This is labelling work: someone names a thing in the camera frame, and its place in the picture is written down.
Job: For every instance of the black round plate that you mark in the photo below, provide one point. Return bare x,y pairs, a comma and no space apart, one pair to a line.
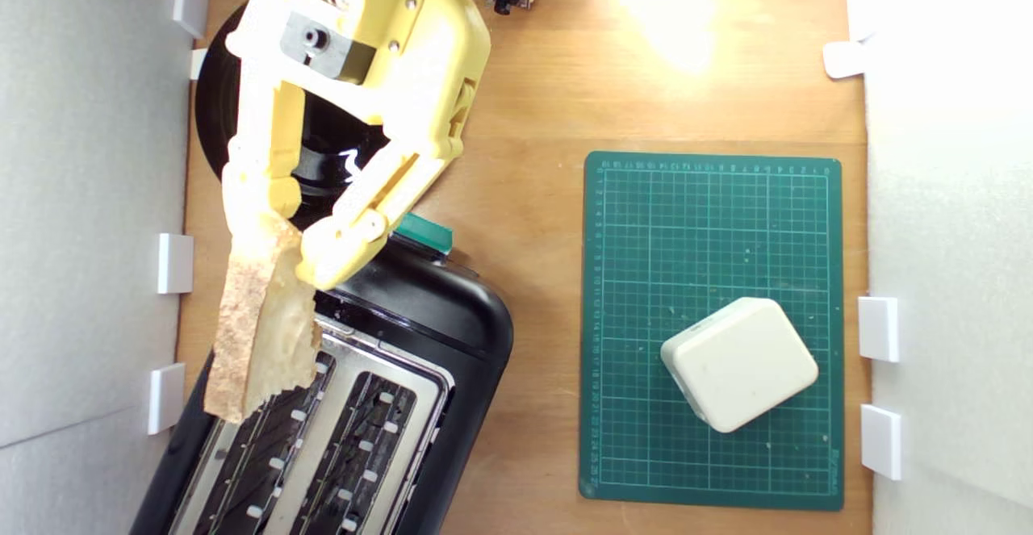
319,148

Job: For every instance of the brown bread slice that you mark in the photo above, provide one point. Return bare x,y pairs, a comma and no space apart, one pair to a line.
258,333

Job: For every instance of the white block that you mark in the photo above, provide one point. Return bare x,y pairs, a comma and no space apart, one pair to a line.
738,365

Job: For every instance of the black two-slot toaster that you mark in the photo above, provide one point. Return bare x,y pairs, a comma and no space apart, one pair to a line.
420,309

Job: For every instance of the green cutting mat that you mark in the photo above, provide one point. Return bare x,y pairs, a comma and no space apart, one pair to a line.
646,236

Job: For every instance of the white wall clip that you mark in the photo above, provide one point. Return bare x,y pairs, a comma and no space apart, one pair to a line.
192,1
167,398
198,64
176,264
843,59
878,329
881,442

